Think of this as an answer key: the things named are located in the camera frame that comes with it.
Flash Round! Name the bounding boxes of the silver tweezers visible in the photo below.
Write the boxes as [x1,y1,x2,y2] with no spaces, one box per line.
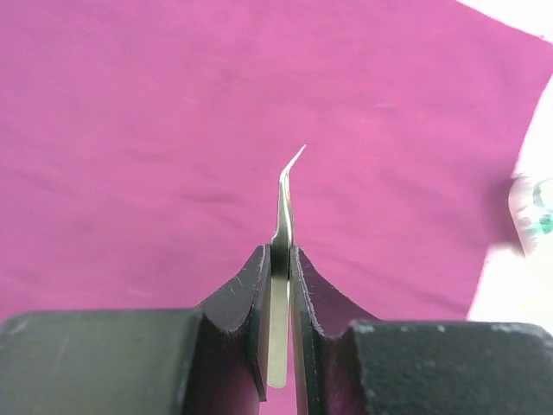
[267,144,307,388]

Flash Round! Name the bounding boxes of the purple cloth mat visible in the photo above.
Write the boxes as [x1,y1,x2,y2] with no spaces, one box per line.
[1,1,552,325]

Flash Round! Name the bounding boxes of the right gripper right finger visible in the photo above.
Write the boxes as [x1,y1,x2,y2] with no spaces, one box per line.
[290,248,552,415]

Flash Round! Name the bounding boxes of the green white packet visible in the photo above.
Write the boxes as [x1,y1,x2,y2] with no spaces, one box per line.
[508,175,552,257]

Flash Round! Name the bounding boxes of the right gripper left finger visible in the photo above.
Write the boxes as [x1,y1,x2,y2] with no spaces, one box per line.
[1,246,270,414]

